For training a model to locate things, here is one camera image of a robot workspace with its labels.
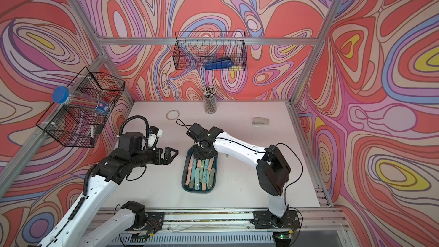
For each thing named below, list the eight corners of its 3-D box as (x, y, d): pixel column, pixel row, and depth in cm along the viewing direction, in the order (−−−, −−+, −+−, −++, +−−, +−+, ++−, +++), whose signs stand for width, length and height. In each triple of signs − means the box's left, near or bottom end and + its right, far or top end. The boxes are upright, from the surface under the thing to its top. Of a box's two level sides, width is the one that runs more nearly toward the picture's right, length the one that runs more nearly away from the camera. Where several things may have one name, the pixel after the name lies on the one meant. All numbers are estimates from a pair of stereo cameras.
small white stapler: (252, 125, 109) (253, 121, 105) (252, 121, 111) (253, 116, 108) (268, 125, 109) (269, 121, 105) (267, 121, 111) (268, 116, 108)
